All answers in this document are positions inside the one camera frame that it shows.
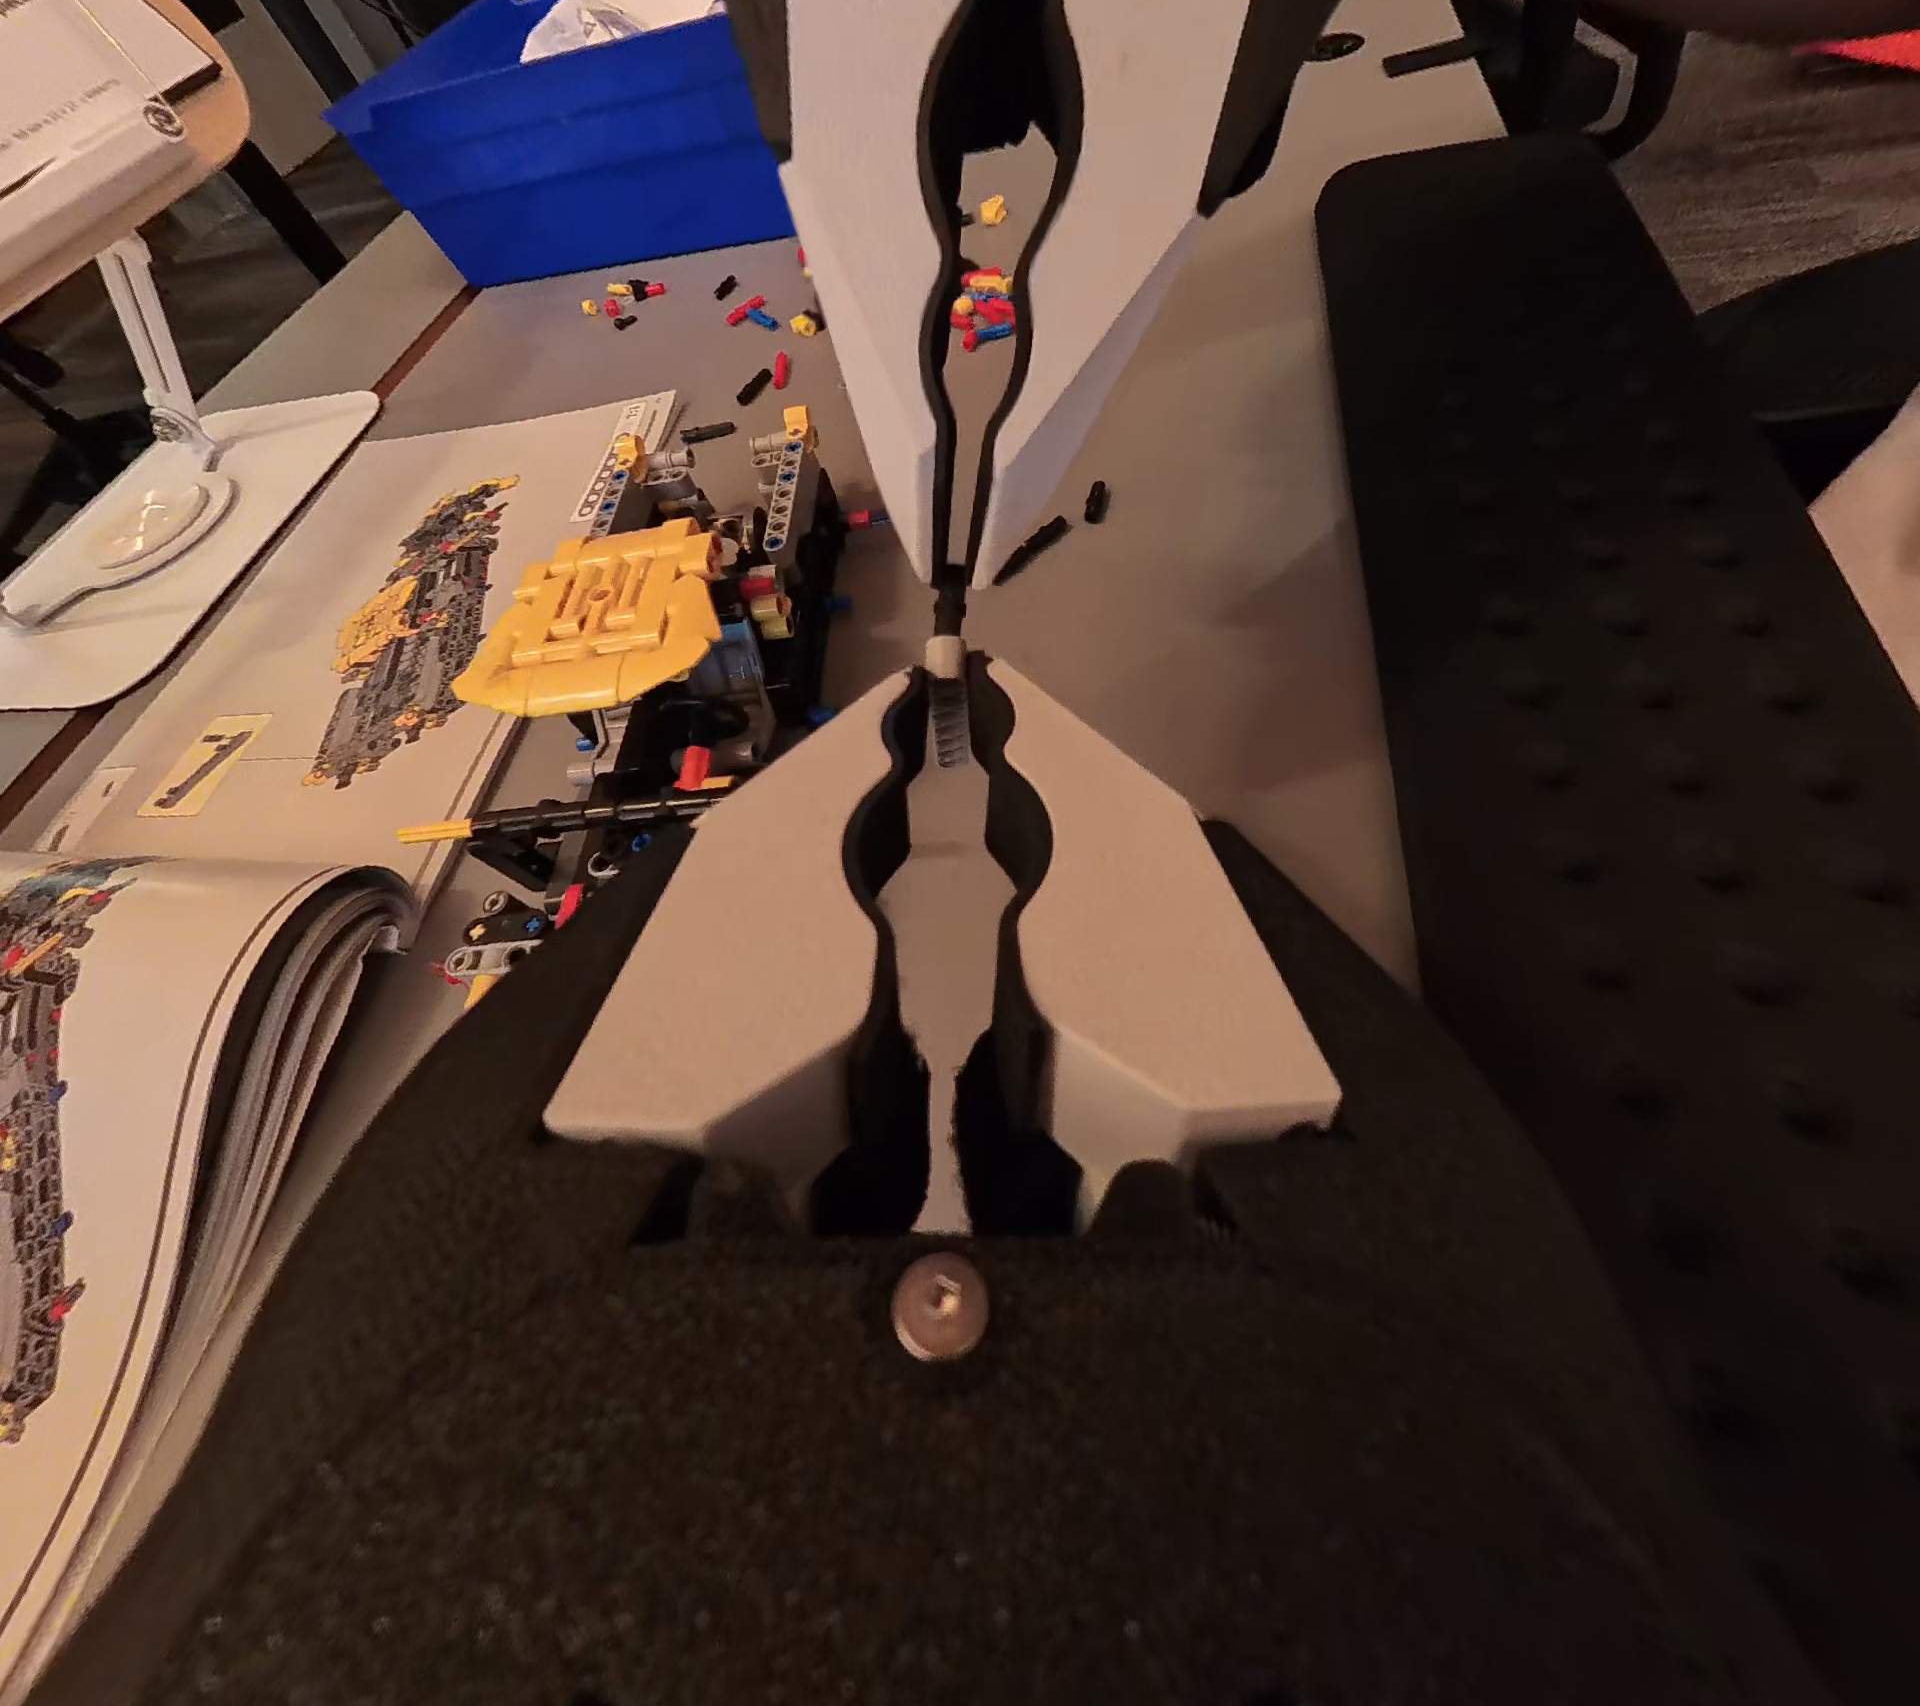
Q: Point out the open instruction booklet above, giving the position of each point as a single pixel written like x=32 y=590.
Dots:
x=166 y=1136

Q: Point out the instruction sheet on stand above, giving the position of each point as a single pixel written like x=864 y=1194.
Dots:
x=269 y=461

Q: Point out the partly built toy car model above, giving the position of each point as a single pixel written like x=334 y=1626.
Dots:
x=599 y=626

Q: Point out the black dimpled armrest pad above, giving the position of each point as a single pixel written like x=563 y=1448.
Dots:
x=1573 y=685

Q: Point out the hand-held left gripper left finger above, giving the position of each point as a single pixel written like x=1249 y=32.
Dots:
x=752 y=974

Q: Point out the small cluster of coloured pins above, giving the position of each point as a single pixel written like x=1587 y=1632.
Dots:
x=621 y=304

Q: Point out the black desk grommet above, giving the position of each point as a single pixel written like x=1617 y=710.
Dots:
x=1328 y=48

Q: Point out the printed instruction sheet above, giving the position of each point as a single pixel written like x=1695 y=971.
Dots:
x=76 y=71

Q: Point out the blue plastic bin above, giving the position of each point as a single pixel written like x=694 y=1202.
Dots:
x=572 y=148

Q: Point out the large scatter of coloured pins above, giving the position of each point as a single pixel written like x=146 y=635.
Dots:
x=981 y=311

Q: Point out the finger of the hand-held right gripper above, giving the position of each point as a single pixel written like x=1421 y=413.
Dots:
x=870 y=85
x=1155 y=85

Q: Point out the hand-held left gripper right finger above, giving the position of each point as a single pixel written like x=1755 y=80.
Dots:
x=1155 y=974

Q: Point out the grey desk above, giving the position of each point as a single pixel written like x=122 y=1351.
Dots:
x=1198 y=461

